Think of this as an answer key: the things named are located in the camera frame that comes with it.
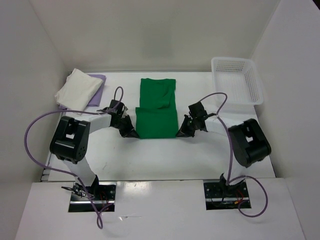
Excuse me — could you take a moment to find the white t shirt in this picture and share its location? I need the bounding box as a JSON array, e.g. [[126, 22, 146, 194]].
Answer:
[[54, 68, 104, 112]]

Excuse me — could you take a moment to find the white plastic basket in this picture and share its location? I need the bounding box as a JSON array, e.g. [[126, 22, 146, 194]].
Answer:
[[211, 57, 264, 106]]

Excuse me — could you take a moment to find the purple t shirt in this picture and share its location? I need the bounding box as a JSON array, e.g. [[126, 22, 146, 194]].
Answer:
[[57, 73, 107, 110]]

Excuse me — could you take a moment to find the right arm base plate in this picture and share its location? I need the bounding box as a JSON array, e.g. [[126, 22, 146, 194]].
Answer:
[[203, 180, 251, 210]]

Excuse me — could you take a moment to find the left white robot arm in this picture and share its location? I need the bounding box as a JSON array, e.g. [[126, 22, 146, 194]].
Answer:
[[49, 99, 140, 200]]

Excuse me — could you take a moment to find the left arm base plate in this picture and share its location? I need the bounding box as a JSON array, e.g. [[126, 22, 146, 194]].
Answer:
[[61, 182, 116, 213]]

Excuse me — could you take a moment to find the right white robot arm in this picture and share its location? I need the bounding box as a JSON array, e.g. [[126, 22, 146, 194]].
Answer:
[[176, 102, 272, 198]]

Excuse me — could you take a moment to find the green t shirt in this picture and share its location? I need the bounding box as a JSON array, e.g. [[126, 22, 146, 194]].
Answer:
[[135, 78, 179, 139]]

